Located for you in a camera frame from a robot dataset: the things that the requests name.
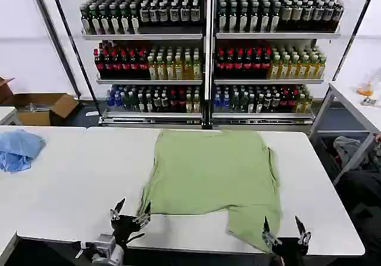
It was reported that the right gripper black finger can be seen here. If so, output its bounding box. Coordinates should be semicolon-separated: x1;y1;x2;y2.
262;216;282;247
295;215;312;246

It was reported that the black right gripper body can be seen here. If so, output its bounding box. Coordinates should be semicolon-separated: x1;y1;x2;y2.
271;237;310;257

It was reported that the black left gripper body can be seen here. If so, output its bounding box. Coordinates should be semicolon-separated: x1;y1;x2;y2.
110;214;149;246

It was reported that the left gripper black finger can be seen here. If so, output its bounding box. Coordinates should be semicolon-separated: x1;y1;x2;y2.
132;201;152;224
110;198;127;221

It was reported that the green polo shirt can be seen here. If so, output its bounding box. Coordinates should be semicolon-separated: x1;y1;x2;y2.
137;130;283;254

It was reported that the black storage bin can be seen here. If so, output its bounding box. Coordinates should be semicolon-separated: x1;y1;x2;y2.
311;134;381;189

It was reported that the grey crumpled cloth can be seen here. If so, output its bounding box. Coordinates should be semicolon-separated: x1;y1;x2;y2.
332;136;371;171

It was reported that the crumpled blue cloth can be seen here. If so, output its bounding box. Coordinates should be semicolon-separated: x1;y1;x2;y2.
0;129;47;174

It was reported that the open brown cardboard box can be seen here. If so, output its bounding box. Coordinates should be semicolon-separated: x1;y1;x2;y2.
0;92;80;127

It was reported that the white side table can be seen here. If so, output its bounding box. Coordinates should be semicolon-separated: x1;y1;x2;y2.
308;81;381;187

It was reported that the small white table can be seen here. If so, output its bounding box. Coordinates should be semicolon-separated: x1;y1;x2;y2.
0;106;17;126

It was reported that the orange plastic item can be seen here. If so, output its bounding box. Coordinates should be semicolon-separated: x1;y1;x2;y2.
356;80;374;97

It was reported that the metal shelf with bottles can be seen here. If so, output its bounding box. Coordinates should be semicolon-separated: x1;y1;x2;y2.
208;0;346;130
65;0;210;130

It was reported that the clear plastic container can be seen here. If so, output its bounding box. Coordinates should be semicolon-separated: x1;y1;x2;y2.
368;66;381;100

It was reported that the brown cardboard flap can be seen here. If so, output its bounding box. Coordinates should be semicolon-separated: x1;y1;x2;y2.
0;76;16;105

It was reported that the black diagonal pole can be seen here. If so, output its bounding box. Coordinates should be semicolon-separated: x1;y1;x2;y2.
330;0;379;83
47;0;105;123
29;0;82;98

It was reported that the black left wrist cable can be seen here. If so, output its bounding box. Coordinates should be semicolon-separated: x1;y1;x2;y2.
126;232;147;245

